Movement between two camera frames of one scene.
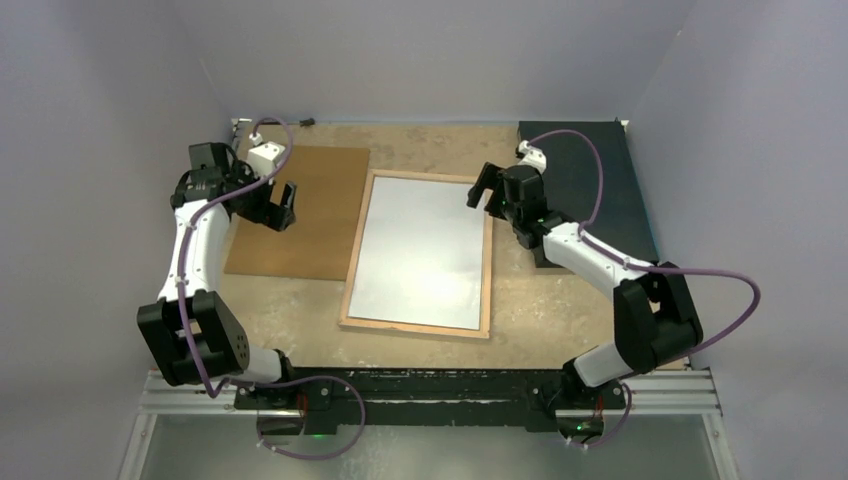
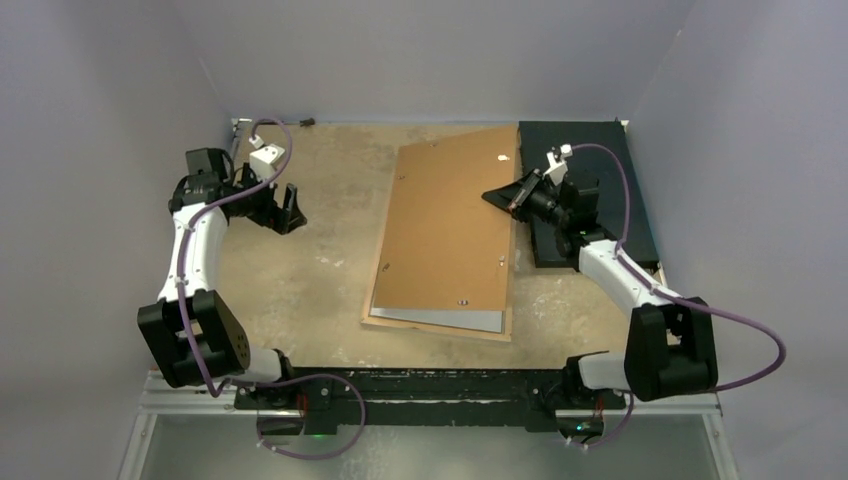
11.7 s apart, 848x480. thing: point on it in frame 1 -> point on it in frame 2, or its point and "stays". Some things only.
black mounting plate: (434, 396) stays
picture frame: (487, 266) -> (385, 322)
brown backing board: (329, 184) -> (445, 246)
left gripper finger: (287, 206) stays
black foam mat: (620, 220) stays
